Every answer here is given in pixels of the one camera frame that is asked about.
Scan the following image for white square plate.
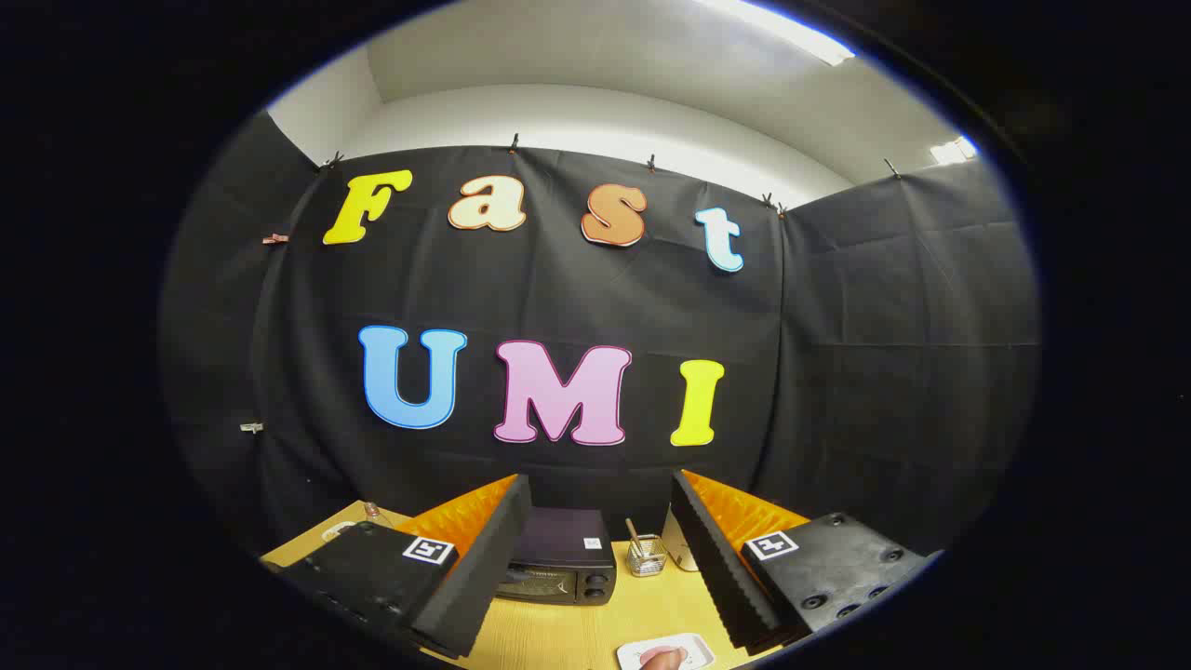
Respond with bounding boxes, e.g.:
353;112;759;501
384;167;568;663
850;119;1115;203
616;633;716;670

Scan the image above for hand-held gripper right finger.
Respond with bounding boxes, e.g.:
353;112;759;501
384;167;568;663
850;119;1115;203
668;469;941;657

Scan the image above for white pop-up toaster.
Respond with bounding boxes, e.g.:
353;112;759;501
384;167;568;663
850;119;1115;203
661;507;699;571

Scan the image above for wire utensil holder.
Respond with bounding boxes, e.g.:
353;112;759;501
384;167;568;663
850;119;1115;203
625;535;669;578

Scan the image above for black toaster oven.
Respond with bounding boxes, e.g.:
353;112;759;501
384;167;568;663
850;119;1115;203
493;507;618;608

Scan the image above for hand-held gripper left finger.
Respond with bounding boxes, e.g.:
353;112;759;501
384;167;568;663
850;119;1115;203
261;475;533;662

